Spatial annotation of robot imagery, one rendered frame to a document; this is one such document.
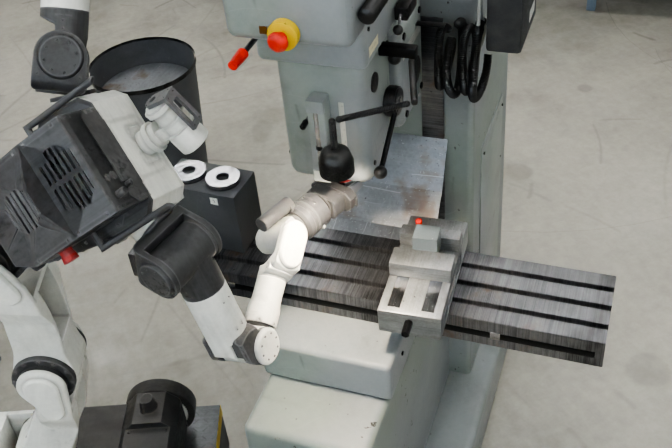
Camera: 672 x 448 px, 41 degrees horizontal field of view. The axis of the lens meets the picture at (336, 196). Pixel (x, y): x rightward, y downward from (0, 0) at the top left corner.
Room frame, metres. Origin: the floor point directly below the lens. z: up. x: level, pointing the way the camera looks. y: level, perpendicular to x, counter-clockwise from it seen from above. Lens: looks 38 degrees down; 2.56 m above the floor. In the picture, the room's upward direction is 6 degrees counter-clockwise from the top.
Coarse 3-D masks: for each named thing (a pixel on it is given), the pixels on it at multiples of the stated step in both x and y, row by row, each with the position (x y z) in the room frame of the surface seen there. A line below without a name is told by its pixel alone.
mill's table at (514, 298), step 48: (336, 240) 1.82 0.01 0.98; (384, 240) 1.80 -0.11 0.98; (240, 288) 1.73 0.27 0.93; (288, 288) 1.67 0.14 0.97; (336, 288) 1.64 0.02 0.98; (384, 288) 1.64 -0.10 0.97; (480, 288) 1.59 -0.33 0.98; (528, 288) 1.57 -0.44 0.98; (576, 288) 1.56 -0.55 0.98; (480, 336) 1.48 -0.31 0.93; (528, 336) 1.44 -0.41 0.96; (576, 336) 1.40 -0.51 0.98
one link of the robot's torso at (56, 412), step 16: (16, 384) 1.38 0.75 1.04; (32, 384) 1.37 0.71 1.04; (48, 384) 1.37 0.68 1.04; (64, 384) 1.38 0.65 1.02; (80, 384) 1.51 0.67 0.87; (32, 400) 1.37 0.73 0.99; (48, 400) 1.37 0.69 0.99; (64, 400) 1.38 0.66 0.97; (80, 400) 1.51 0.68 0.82; (32, 416) 1.51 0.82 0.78; (48, 416) 1.37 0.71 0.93; (64, 416) 1.38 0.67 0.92; (32, 432) 1.42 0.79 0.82; (48, 432) 1.42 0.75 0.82; (64, 432) 1.42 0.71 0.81
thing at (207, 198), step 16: (192, 160) 1.97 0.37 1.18; (192, 176) 1.90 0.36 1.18; (208, 176) 1.89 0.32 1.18; (224, 176) 1.90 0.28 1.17; (240, 176) 1.90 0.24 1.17; (192, 192) 1.86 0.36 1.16; (208, 192) 1.84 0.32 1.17; (224, 192) 1.84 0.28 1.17; (240, 192) 1.84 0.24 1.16; (256, 192) 1.91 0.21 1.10; (192, 208) 1.86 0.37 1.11; (208, 208) 1.84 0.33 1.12; (224, 208) 1.82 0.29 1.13; (240, 208) 1.83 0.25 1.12; (256, 208) 1.89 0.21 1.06; (224, 224) 1.83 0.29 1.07; (240, 224) 1.81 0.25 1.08; (224, 240) 1.83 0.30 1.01; (240, 240) 1.81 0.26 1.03
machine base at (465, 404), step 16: (480, 352) 2.07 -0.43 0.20; (496, 352) 2.07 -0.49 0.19; (480, 368) 2.00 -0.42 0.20; (496, 368) 2.04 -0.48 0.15; (448, 384) 1.95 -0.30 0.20; (464, 384) 1.94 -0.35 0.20; (480, 384) 1.93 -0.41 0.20; (496, 384) 2.05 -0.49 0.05; (448, 400) 1.88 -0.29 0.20; (464, 400) 1.88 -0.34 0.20; (480, 400) 1.87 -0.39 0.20; (448, 416) 1.82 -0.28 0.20; (464, 416) 1.81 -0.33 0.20; (480, 416) 1.82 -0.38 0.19; (432, 432) 1.77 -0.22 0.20; (448, 432) 1.76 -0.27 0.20; (464, 432) 1.75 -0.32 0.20; (480, 432) 1.81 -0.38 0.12
